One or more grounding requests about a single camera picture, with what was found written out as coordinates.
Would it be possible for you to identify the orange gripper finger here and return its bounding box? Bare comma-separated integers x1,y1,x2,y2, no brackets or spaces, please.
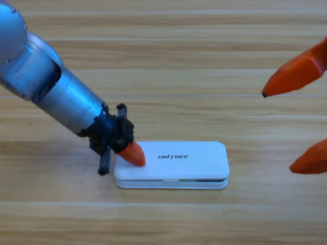
261,37,327,99
289,138,327,175

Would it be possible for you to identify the white Unitree pencil case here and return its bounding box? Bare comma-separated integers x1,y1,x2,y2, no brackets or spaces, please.
113,141,230,190

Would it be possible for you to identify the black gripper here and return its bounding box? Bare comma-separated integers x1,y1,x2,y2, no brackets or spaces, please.
78,102,147,177

